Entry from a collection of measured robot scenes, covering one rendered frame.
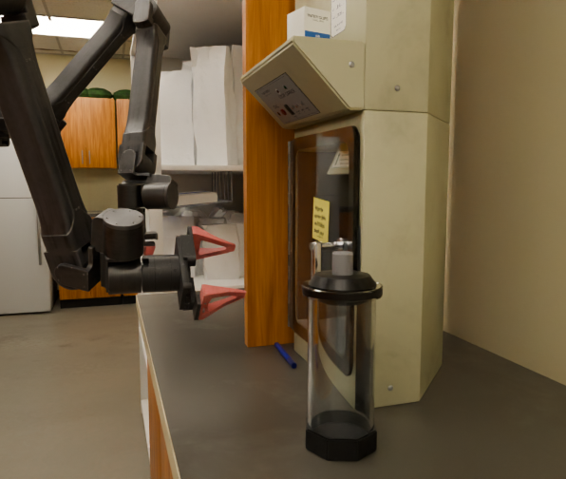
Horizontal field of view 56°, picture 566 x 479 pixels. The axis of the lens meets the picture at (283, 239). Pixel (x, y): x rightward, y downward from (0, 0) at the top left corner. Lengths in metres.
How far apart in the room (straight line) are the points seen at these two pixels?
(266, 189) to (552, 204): 0.57
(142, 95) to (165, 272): 0.56
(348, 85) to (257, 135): 0.37
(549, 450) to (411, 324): 0.26
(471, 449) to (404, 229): 0.33
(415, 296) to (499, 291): 0.39
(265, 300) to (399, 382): 0.39
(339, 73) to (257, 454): 0.55
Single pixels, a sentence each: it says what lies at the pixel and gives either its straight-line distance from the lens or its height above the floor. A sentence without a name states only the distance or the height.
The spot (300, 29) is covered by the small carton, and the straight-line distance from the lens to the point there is 0.89.
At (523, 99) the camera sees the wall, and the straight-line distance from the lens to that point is 1.21.
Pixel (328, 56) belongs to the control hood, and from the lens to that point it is 0.82.
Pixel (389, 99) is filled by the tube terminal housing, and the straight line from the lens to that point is 0.85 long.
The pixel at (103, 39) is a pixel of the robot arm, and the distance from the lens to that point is 1.42.
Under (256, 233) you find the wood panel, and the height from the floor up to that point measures 1.19.
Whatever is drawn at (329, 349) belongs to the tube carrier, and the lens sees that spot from 0.70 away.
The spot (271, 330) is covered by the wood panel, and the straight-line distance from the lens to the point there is 1.20.
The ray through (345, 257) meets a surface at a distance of 0.70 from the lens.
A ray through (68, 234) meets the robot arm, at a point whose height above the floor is 1.23.
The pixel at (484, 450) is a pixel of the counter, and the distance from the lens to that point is 0.82.
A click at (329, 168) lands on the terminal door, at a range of 0.91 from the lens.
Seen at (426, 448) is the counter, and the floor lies 0.94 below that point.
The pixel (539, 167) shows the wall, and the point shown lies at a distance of 1.16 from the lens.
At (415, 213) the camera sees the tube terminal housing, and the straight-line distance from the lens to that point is 0.87.
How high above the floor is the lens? 1.30
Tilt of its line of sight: 6 degrees down
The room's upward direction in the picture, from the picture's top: straight up
